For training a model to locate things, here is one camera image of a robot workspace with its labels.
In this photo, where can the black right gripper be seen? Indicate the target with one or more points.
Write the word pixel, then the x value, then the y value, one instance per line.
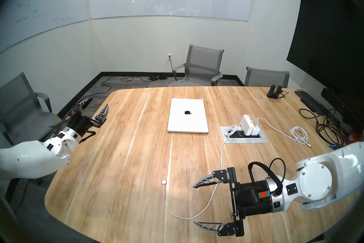
pixel 253 202

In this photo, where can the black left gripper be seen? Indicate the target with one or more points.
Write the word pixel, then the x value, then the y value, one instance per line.
pixel 79 125

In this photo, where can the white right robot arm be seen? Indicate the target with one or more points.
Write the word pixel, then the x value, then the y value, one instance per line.
pixel 315 179

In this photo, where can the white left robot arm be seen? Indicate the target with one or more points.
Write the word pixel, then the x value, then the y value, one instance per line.
pixel 28 157

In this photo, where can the silver MacBook laptop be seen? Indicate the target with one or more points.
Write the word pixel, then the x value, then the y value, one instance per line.
pixel 187 120

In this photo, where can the black charging dock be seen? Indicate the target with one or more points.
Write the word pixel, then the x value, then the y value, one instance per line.
pixel 274 91

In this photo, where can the silver table outlet box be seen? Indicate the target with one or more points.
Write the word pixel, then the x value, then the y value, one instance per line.
pixel 256 140

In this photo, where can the dark grey office chair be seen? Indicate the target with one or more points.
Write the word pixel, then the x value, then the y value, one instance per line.
pixel 20 103

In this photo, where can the small white power adapter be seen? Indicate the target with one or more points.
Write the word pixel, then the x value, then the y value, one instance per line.
pixel 256 130

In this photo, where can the large white power adapter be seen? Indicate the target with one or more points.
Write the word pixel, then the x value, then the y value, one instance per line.
pixel 246 125

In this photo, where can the grey mesh chair with armrests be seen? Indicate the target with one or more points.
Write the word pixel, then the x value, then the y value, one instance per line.
pixel 203 60

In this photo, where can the small grey device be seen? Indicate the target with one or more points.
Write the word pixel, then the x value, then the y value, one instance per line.
pixel 338 147

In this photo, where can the grey mesh office chair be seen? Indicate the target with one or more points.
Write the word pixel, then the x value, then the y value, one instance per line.
pixel 267 78

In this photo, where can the black keyboard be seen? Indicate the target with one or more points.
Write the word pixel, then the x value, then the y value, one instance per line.
pixel 308 100

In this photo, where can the colourful red snack package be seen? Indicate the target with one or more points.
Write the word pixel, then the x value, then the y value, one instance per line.
pixel 353 137

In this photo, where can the black wall television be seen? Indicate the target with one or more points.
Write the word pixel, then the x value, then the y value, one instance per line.
pixel 327 31

